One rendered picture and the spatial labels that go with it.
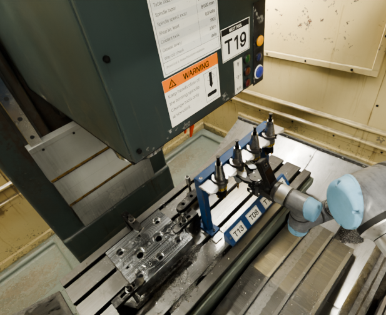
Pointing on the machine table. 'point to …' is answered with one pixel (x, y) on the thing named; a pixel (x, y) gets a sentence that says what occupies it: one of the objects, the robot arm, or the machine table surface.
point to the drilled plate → (161, 267)
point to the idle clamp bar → (187, 202)
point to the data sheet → (184, 31)
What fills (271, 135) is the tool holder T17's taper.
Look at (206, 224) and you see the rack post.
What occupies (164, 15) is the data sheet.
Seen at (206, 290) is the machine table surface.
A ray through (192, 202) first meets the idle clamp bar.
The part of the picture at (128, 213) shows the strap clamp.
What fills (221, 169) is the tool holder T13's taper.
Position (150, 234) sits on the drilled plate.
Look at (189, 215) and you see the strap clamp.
